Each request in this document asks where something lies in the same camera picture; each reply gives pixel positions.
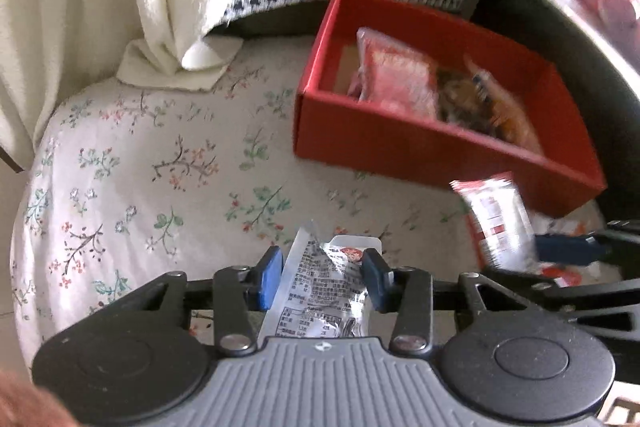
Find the silver foil snack pouch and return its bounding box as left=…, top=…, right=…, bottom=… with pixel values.
left=258, top=222, right=382, bottom=343

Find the long red white snack packet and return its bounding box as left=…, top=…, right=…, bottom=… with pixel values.
left=450, top=172, right=538, bottom=273

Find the red clear snack pouch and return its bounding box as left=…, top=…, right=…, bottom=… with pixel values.
left=357, top=27, right=439, bottom=120

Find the person's hand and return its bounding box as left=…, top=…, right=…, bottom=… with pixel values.
left=0, top=371, right=78, bottom=427

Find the red peanut snack bag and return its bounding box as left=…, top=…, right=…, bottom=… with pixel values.
left=539, top=262, right=582, bottom=287

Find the white spicy noodle snack bag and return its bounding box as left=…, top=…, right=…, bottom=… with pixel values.
left=528, top=206, right=605, bottom=236

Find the orange clear snack packet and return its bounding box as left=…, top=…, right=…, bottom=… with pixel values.
left=464, top=55, right=544, bottom=155

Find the dark clear snack packet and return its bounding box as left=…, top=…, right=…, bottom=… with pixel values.
left=436, top=67, right=499, bottom=138

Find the red cardboard box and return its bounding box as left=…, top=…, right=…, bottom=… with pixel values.
left=293, top=0, right=606, bottom=217

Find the white pink snack packet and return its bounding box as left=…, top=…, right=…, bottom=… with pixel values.
left=347, top=67, right=370, bottom=102

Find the cream white towel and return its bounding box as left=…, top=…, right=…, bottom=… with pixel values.
left=1, top=0, right=242, bottom=170

